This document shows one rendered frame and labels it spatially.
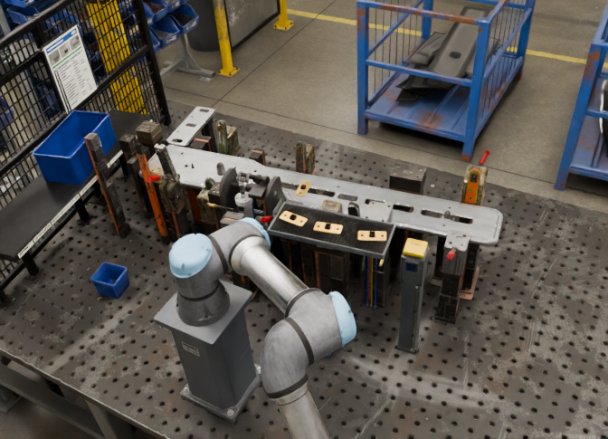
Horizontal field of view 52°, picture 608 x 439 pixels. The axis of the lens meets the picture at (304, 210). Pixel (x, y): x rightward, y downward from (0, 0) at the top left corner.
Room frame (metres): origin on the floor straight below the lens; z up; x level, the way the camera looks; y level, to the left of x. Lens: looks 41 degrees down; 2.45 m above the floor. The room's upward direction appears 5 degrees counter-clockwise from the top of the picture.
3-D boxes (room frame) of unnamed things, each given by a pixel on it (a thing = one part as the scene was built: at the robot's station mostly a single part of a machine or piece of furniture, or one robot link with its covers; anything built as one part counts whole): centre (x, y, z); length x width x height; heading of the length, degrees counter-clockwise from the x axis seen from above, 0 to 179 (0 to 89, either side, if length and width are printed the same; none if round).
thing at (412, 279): (1.28, -0.32, 0.92); 0.08 x 0.08 x 0.44; 66
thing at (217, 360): (1.18, 0.31, 0.90); 0.21 x 0.21 x 0.40; 58
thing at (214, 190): (1.68, 0.29, 0.91); 0.07 x 0.05 x 0.42; 156
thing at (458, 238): (1.39, -0.48, 0.88); 0.11 x 0.10 x 0.36; 156
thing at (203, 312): (1.18, 0.31, 1.15); 0.15 x 0.15 x 0.10
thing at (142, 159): (1.88, 0.58, 0.95); 0.03 x 0.01 x 0.50; 66
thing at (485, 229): (1.78, -0.03, 1.00); 1.38 x 0.22 x 0.02; 66
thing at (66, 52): (2.29, 0.88, 1.30); 0.23 x 0.02 x 0.31; 156
